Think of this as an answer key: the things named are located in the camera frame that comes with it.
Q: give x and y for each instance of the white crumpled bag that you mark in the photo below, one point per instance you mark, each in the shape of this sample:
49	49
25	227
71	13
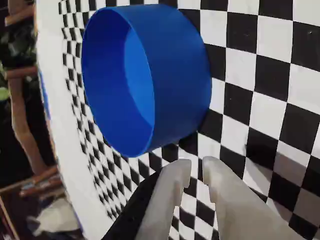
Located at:
52	220

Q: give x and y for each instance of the white paper sheet with checkerboard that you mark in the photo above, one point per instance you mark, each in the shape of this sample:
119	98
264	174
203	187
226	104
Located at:
250	75

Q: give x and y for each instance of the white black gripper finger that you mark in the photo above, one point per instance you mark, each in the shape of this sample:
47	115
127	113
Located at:
155	200

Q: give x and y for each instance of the blue tape strip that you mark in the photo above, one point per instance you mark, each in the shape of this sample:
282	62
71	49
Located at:
45	95

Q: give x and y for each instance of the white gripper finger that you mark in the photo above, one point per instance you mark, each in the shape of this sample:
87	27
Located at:
237	207

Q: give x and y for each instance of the green leafy plant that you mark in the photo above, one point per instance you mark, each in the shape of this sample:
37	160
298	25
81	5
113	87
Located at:
17	45

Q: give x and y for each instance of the blue round plastic box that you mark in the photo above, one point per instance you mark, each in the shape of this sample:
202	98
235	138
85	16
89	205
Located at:
175	87

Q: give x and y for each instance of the wooden chair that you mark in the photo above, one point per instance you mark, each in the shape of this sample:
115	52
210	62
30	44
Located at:
18	20
25	120

